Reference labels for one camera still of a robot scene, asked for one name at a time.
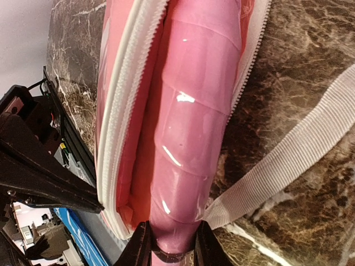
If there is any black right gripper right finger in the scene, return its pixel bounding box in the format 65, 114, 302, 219
194, 221, 233, 266

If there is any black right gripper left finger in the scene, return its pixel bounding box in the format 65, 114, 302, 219
113, 221, 152, 266

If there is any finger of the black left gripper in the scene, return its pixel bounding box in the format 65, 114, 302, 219
1, 114, 104, 213

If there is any pink racket cover bag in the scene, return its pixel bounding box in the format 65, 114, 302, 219
95, 1, 354, 239

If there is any pink badminton racket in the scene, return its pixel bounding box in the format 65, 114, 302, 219
149, 1, 242, 257

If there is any blue patterned mat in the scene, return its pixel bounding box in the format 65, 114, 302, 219
53, 208, 109, 266

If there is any black front rail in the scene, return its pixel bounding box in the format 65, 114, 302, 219
43, 66, 96, 187

